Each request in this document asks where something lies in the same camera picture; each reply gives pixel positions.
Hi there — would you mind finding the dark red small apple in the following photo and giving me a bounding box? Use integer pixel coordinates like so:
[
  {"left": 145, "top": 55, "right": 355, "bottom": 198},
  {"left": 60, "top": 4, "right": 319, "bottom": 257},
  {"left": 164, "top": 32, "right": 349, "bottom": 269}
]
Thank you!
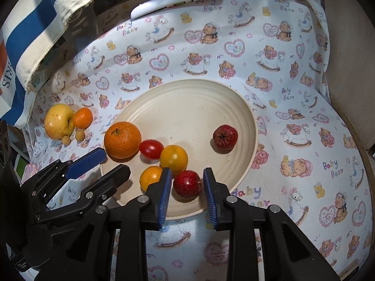
[{"left": 173, "top": 170, "right": 202, "bottom": 199}]

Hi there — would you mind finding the dark red strawberry fruit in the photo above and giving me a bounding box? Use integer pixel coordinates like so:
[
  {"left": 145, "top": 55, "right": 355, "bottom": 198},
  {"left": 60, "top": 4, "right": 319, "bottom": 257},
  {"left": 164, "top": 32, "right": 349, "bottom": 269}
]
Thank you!
[{"left": 212, "top": 124, "right": 238, "bottom": 150}]

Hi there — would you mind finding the tan longan fruit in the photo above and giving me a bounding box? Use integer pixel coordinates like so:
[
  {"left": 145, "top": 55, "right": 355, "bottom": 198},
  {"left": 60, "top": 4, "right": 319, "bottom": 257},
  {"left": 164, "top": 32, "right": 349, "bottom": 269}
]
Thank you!
[
  {"left": 75, "top": 129, "right": 85, "bottom": 142},
  {"left": 62, "top": 135, "right": 71, "bottom": 147}
]

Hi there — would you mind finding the yellow-orange tomato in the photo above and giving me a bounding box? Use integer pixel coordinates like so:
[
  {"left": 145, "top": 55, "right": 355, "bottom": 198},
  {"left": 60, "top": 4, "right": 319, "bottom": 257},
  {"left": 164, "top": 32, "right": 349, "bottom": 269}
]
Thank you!
[
  {"left": 160, "top": 145, "right": 188, "bottom": 174},
  {"left": 139, "top": 166, "right": 163, "bottom": 191}
]

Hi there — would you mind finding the cream round plate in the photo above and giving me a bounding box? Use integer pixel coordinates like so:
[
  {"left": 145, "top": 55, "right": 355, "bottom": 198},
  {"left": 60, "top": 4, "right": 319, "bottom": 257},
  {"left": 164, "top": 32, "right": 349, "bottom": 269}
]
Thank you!
[{"left": 100, "top": 79, "right": 259, "bottom": 221}]

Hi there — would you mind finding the large orange mandarin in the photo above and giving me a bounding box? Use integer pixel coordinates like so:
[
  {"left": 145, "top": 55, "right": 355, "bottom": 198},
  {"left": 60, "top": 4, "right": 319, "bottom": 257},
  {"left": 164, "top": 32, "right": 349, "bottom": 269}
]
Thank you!
[{"left": 104, "top": 121, "right": 142, "bottom": 160}]

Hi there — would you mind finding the red cherry tomato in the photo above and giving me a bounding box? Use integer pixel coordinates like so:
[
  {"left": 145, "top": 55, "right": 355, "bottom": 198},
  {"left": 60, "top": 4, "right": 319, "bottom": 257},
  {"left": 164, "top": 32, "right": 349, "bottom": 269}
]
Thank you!
[{"left": 139, "top": 140, "right": 164, "bottom": 160}]

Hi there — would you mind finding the baby bear print sheet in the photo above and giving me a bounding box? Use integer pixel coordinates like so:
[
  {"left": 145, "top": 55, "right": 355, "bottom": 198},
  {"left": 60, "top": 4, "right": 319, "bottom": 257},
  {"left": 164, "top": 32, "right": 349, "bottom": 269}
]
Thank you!
[{"left": 24, "top": 0, "right": 373, "bottom": 277}]

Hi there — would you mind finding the small orange mandarin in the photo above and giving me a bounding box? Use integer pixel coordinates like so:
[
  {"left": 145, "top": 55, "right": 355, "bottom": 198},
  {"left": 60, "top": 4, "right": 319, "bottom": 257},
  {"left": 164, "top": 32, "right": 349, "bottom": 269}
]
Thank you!
[{"left": 72, "top": 107, "right": 94, "bottom": 129}]

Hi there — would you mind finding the large yellow apple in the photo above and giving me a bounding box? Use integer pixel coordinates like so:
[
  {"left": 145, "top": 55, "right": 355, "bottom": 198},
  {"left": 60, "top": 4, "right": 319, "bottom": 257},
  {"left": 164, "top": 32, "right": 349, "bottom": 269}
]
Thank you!
[{"left": 44, "top": 104, "right": 74, "bottom": 140}]

